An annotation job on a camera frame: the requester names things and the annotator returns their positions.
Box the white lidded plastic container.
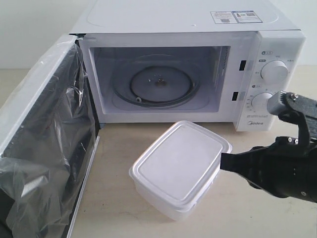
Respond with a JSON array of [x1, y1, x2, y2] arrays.
[[129, 121, 232, 209]]

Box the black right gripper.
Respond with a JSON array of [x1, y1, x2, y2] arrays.
[[220, 137, 317, 198]]

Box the glass turntable plate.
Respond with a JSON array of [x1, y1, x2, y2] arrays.
[[111, 54, 201, 108]]

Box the clear plastic film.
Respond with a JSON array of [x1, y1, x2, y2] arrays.
[[0, 33, 97, 238]]

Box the turntable roller ring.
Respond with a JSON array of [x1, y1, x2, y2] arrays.
[[129, 65, 193, 102]]

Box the lower white control knob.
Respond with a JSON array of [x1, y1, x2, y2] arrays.
[[251, 92, 272, 113]]

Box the white Midea microwave body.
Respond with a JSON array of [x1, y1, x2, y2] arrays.
[[70, 0, 305, 131]]

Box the upper white control knob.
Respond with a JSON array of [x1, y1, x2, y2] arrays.
[[261, 60, 289, 84]]

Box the white microwave door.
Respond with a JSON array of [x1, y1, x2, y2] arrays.
[[0, 32, 101, 238]]

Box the white control knob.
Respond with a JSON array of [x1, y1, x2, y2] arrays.
[[261, 60, 289, 84], [251, 92, 272, 113]]

